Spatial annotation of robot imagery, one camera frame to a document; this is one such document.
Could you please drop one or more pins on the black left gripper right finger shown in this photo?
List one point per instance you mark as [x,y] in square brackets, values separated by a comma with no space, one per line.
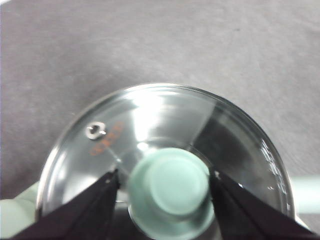
[245,220]

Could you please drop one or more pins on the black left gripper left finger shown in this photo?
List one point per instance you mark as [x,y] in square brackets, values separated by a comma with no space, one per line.
[82,215]

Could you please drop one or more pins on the glass lid with mint knob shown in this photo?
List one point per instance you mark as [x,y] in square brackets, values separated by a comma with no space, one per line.
[170,180]

